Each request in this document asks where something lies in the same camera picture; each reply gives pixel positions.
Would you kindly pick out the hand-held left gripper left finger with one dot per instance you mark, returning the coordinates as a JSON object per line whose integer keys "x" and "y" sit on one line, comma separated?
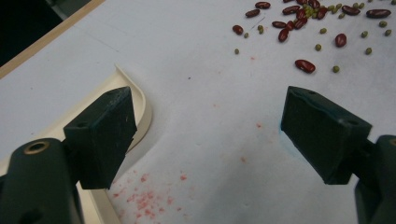
{"x": 99, "y": 140}

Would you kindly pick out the cream plastic dustpan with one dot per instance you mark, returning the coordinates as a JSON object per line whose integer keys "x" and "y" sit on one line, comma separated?
{"x": 142, "y": 107}

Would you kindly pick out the pile of red and green beans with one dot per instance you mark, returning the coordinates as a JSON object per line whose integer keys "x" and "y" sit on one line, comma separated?
{"x": 300, "y": 21}

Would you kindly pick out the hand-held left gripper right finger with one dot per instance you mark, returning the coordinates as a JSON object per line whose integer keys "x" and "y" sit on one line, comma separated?
{"x": 323, "y": 137}

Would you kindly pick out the wooden table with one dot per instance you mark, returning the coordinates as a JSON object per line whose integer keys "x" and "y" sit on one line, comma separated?
{"x": 46, "y": 39}

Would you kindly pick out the white table cover sheet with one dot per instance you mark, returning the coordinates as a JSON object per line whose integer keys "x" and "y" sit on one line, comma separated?
{"x": 202, "y": 93}

